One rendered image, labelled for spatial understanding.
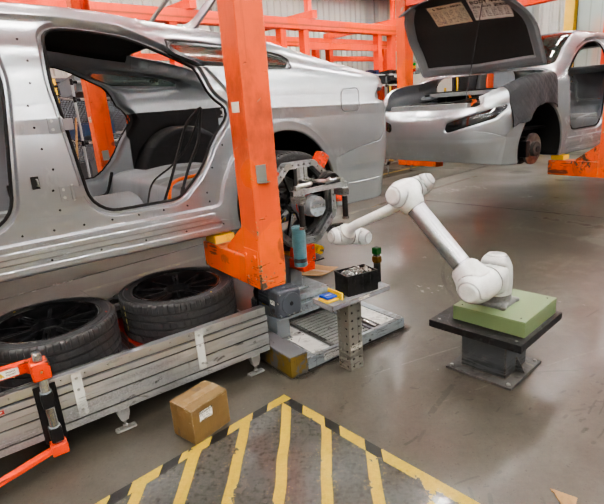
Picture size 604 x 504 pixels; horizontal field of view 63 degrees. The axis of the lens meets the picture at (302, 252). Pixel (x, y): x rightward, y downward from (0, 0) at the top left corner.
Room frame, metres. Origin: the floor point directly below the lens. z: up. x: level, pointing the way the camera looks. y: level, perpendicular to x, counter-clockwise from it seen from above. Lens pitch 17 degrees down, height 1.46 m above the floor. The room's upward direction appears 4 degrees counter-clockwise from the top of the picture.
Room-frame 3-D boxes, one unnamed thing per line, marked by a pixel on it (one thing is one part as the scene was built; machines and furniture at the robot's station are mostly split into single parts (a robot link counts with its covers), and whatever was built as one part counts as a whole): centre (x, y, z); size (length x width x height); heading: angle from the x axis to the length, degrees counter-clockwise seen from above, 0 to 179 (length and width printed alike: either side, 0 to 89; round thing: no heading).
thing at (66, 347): (2.33, 1.32, 0.39); 0.66 x 0.66 x 0.24
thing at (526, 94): (5.10, -2.36, 1.36); 0.71 x 0.30 x 0.51; 126
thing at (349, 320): (2.53, -0.24, 0.21); 0.10 x 0.10 x 0.42; 36
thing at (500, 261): (2.41, -1.00, 0.55); 0.18 x 0.16 x 0.22; 134
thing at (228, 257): (2.86, 0.40, 0.69); 0.52 x 0.17 x 0.35; 36
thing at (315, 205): (3.09, -0.06, 0.85); 0.21 x 0.14 x 0.14; 36
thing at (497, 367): (2.42, -1.01, 0.15); 0.50 x 0.50 x 0.30; 42
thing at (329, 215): (3.15, -0.02, 0.85); 0.54 x 0.07 x 0.54; 126
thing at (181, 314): (2.74, 0.75, 0.39); 0.66 x 0.66 x 0.24
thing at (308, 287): (3.28, 0.08, 0.32); 0.40 x 0.30 x 0.28; 126
